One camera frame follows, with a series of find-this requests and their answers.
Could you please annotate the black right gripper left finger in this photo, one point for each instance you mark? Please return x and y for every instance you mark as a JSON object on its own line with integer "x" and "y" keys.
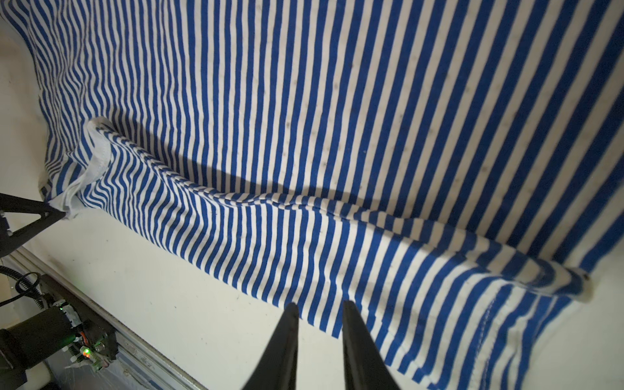
{"x": 277, "y": 368}

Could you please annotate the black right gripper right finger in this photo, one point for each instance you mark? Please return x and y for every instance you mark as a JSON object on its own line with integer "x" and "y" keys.
{"x": 364, "y": 368}

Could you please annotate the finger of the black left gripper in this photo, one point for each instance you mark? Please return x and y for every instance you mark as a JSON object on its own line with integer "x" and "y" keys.
{"x": 12, "y": 240}

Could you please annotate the blue white striped tank top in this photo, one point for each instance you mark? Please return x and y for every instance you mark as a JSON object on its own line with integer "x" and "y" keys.
{"x": 454, "y": 168}

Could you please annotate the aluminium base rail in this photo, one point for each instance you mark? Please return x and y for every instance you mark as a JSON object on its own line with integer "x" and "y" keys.
{"x": 155, "y": 371}

